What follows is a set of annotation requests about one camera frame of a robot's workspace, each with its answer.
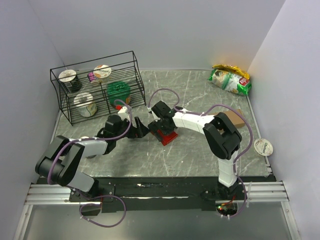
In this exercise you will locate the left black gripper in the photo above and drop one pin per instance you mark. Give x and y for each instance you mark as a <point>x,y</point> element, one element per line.
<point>139,132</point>

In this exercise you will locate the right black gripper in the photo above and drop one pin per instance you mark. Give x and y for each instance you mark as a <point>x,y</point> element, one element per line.
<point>155,126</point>

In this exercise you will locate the red paper box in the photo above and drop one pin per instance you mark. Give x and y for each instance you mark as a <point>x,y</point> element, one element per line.
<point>166,139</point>

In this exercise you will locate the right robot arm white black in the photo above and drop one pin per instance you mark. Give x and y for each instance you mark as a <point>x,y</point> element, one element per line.
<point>221,135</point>

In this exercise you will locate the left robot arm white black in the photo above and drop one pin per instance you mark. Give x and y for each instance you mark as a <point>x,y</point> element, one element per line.
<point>59,163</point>

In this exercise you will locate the brown cardboard box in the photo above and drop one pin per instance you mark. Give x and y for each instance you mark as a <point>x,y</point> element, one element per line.
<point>235,119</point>

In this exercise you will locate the green lidded jar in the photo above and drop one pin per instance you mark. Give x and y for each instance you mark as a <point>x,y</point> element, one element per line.
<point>118,90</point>

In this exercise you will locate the metal tin can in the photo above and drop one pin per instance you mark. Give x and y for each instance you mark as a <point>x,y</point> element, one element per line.
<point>92,156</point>

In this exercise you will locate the white cup lower shelf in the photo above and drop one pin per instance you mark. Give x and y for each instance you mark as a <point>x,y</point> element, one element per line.
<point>85,104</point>

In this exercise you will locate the white yogurt cup orange label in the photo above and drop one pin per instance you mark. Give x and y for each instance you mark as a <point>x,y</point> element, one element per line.
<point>102,73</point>

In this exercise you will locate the small purple white cup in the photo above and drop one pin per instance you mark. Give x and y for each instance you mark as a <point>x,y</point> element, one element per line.
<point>91,77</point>

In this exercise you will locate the green chips bag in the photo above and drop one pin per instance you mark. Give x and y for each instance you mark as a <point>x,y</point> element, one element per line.
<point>230,82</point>

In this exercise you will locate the yellow chips bag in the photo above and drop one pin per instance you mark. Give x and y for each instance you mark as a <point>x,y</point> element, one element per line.
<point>232,69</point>

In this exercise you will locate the foil lid dark cup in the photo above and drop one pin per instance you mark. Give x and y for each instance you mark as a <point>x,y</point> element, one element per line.
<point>70,81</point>

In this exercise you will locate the black wire rack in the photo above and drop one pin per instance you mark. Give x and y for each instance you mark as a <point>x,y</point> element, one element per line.
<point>124,67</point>

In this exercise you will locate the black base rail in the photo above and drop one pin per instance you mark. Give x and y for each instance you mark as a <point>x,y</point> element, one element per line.
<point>153,193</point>

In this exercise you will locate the aluminium frame rail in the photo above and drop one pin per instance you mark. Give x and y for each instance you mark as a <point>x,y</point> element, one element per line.
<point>250,219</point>

